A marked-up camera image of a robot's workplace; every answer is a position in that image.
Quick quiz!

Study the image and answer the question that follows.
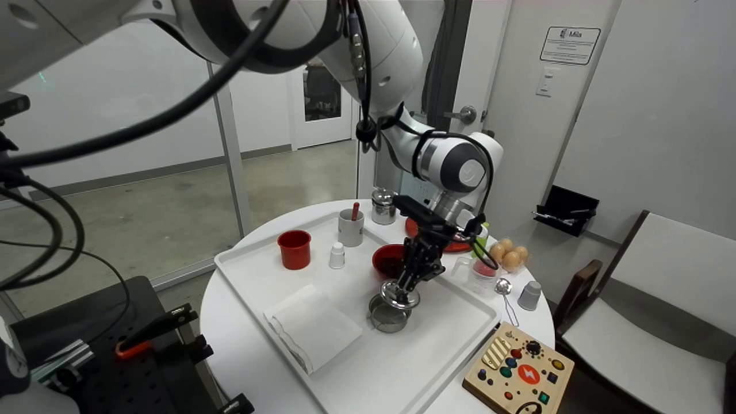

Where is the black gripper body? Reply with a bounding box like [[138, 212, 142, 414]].
[[393, 227, 451, 292]]

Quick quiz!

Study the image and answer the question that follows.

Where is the small silver pot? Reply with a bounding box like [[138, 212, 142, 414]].
[[366, 288, 421, 335]]

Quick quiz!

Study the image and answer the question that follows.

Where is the red bowl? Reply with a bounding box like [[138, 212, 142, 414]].
[[371, 240, 417, 284]]

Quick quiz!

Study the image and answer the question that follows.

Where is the red plate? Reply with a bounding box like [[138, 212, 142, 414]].
[[403, 215, 479, 254]]

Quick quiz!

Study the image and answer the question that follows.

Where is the green bottle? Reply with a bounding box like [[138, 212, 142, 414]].
[[471, 223, 493, 259]]

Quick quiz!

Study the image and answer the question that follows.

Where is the clear container with red food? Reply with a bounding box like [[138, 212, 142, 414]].
[[466, 254, 503, 299]]

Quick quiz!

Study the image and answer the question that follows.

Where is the silver lidded canister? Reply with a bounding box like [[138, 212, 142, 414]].
[[371, 185, 401, 227]]

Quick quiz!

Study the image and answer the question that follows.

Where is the white mug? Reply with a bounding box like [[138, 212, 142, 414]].
[[335, 206, 368, 247]]

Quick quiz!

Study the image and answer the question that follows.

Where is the large white tray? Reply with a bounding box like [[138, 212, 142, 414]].
[[212, 206, 501, 414]]

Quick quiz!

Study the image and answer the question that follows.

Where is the silver spoon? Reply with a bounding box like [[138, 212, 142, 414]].
[[495, 275, 523, 329]]

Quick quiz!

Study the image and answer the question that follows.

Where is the folded white cloth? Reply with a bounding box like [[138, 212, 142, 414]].
[[263, 282, 366, 377]]

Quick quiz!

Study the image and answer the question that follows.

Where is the red metal cup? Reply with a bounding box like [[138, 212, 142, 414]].
[[276, 227, 314, 270]]

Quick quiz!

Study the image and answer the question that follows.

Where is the small grey cup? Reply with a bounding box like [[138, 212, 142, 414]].
[[515, 277, 546, 312]]

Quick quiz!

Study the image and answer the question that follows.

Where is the wooden button board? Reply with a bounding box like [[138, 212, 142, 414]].
[[460, 320, 577, 414]]

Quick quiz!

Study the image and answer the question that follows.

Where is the white door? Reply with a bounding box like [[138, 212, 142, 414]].
[[457, 0, 626, 239]]

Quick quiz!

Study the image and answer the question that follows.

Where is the white seat wooden chair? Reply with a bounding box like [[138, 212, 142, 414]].
[[554, 208, 736, 414]]

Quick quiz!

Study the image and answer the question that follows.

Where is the black perforated mounting table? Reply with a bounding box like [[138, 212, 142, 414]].
[[10, 274, 232, 414]]

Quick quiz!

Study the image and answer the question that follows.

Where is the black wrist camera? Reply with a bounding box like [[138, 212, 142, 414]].
[[391, 192, 442, 235]]

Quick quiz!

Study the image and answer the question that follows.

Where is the silver door handle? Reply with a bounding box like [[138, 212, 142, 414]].
[[447, 106, 479, 129]]

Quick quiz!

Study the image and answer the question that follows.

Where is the white glass wall post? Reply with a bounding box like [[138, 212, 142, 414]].
[[206, 62, 252, 237]]

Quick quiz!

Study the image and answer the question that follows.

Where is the black clamp orange handle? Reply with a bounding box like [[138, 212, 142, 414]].
[[112, 301, 203, 364]]

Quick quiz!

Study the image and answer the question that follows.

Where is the white paper wall sign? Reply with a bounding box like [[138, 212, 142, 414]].
[[538, 23, 605, 69]]

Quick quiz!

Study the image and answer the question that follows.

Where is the thin black floor cable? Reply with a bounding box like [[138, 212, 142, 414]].
[[0, 177, 133, 309]]

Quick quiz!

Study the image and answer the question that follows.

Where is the silver metal bracket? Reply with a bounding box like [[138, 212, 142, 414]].
[[30, 337, 96, 387]]

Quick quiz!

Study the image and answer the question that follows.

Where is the black camera stand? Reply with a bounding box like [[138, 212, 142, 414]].
[[0, 89, 35, 205]]

